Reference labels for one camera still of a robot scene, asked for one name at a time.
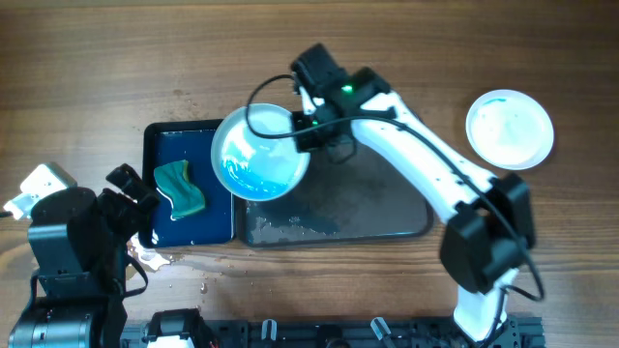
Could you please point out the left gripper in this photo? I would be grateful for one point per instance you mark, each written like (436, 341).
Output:
(132, 213)

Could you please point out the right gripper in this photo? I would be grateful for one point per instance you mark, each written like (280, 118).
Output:
(305, 142)

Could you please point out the green yellow sponge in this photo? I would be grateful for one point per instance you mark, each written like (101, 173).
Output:
(173, 182)

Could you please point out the white plate blue stain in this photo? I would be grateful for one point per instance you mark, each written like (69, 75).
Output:
(509, 129)

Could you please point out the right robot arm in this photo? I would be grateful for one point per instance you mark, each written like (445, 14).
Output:
(489, 222)

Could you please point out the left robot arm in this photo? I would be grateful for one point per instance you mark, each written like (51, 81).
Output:
(79, 239)

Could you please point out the dark brown serving tray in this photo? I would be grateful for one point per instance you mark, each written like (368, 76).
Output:
(349, 195)

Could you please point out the blue rectangular water tray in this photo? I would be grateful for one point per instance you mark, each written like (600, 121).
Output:
(167, 142)

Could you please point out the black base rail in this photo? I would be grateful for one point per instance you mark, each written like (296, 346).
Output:
(517, 332)

